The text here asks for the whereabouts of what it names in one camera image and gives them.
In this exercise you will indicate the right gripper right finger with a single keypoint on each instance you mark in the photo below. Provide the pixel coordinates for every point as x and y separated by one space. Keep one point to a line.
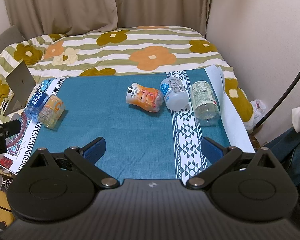
221 158

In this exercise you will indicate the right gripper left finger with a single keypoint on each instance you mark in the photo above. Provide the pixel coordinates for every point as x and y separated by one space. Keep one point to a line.
85 158

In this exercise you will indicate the blue plastic bottle cup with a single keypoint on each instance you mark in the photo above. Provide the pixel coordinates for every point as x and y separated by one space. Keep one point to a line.
35 105

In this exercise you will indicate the orange label clear cup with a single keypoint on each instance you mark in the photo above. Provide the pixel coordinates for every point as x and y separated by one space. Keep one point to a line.
51 112

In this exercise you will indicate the white blue label cup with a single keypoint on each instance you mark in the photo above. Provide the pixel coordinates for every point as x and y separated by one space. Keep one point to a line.
174 94

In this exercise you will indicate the orange cartoon print cup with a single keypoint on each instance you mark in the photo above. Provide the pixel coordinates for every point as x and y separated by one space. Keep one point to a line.
149 99

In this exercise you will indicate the grey open laptop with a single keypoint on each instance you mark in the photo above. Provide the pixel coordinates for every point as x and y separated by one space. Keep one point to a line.
22 83

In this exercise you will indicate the white plastic bag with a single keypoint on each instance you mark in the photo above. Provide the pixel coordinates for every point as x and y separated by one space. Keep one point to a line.
259 110

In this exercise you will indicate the teal patterned cloth mat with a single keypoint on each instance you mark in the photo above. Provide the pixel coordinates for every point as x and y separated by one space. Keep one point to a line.
139 144

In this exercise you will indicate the grey headboard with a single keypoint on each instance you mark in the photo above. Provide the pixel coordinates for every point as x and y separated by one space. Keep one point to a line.
10 36

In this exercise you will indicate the floral striped bed quilt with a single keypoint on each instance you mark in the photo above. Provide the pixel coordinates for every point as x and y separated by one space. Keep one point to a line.
136 50

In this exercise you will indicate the beige curtain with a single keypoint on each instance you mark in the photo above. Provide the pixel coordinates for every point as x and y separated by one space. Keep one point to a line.
73 17

